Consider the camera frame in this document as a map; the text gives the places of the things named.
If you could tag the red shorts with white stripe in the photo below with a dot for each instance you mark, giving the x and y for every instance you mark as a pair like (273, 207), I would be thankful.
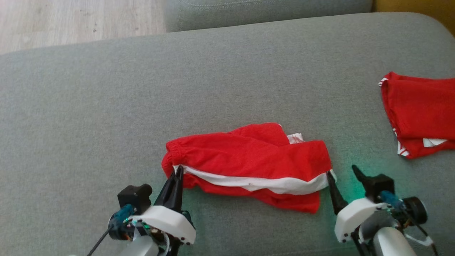
(249, 156)

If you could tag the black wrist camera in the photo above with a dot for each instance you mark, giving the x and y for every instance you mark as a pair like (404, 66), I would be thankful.
(135, 197)
(380, 185)

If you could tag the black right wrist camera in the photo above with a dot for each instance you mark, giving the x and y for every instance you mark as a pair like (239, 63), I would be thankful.
(380, 185)

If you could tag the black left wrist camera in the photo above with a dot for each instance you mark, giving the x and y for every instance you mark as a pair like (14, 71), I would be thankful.
(135, 197)

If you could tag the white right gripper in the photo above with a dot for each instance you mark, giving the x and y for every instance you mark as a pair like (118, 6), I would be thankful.
(352, 215)

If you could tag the red white sports jersey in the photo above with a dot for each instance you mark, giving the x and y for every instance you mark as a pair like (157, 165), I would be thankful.
(423, 106)

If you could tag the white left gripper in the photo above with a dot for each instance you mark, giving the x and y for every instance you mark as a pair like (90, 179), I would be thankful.
(167, 218)

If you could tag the grey sofa back cushion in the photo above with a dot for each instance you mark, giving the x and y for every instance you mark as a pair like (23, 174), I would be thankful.
(266, 14)

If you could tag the grey sofa seat cushion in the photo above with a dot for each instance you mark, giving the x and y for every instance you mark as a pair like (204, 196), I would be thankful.
(142, 89)

